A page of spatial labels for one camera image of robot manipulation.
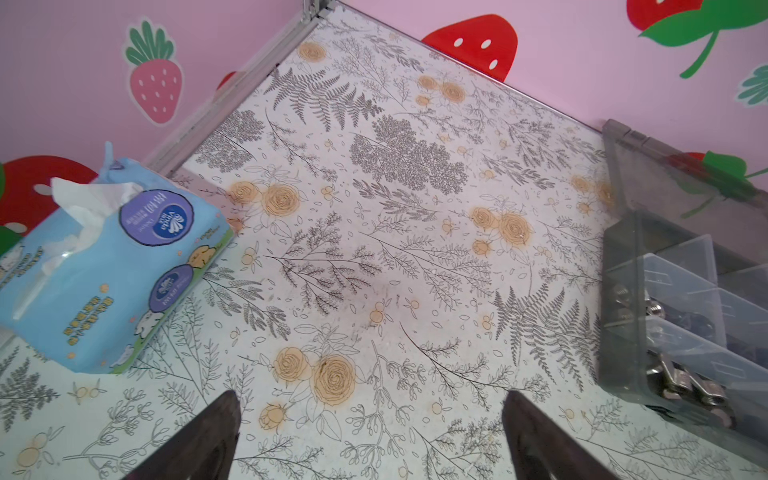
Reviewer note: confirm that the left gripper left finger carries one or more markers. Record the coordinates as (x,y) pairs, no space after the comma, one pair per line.
(203,449)

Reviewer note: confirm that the grey plastic compartment organizer box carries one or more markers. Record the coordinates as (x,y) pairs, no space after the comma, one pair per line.
(691,234)

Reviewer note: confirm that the silver wing nuts in box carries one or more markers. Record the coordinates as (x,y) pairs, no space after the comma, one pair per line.
(698,400)

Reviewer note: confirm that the blue white tissue pack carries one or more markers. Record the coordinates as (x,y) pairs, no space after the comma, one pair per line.
(89,287)

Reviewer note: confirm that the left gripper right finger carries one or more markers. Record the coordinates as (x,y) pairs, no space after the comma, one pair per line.
(540,449)

